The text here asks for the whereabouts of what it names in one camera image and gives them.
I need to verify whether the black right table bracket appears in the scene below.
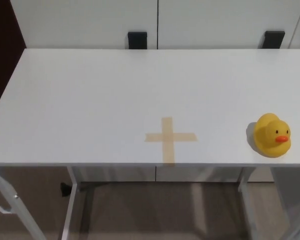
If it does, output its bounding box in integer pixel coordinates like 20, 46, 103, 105
262, 30, 286, 49

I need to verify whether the small black floor object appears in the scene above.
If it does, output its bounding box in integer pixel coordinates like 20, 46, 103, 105
59, 182, 72, 199

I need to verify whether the dark red wall panel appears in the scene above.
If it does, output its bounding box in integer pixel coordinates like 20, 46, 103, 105
0, 0, 29, 119

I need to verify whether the black left table bracket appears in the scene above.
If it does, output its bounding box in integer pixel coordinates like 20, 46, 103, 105
127, 31, 148, 50

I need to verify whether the black table bracket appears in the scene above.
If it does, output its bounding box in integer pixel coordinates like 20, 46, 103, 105
262, 30, 286, 49
127, 31, 148, 50

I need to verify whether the white slanted desk leg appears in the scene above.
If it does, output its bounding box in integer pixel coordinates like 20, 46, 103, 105
60, 166, 81, 240

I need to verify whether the white desk leg with tab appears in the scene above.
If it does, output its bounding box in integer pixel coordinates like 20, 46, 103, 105
237, 166, 252, 194

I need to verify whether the yellow rubber duck toy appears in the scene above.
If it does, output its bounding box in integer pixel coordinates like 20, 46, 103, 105
253, 112, 292, 159

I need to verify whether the white hook on desk leg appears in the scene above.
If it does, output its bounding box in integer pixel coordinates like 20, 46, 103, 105
0, 194, 20, 216

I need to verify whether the white desk leg with hook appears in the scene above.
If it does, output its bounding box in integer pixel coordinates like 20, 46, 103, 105
0, 166, 47, 240

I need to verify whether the long beige tape strip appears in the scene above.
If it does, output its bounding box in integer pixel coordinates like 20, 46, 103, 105
161, 116, 176, 168

